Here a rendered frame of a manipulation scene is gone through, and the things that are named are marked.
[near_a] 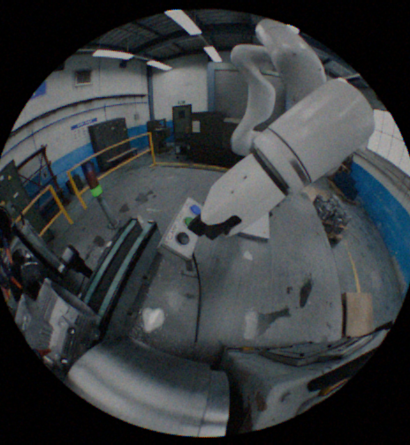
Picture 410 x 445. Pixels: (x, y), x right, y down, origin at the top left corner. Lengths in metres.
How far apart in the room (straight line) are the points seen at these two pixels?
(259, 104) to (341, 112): 0.40
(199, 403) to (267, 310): 0.43
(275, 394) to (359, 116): 0.27
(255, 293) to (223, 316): 0.15
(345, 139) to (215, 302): 0.52
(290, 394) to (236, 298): 0.42
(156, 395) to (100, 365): 0.08
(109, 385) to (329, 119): 0.35
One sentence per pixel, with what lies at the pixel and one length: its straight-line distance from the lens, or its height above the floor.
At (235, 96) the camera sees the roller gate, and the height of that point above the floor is 2.50.
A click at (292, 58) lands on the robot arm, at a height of 1.42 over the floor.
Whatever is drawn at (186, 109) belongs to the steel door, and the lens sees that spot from 7.35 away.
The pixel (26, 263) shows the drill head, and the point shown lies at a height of 1.12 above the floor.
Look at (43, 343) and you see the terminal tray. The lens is 0.43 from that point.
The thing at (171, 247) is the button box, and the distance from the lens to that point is 0.27.
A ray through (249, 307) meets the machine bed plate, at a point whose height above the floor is 0.80.
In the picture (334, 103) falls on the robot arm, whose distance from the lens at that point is 0.17.
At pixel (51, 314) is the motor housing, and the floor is 1.09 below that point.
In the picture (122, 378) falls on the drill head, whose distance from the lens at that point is 0.21.
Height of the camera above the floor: 1.29
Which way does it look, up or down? 45 degrees down
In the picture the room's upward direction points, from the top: straight up
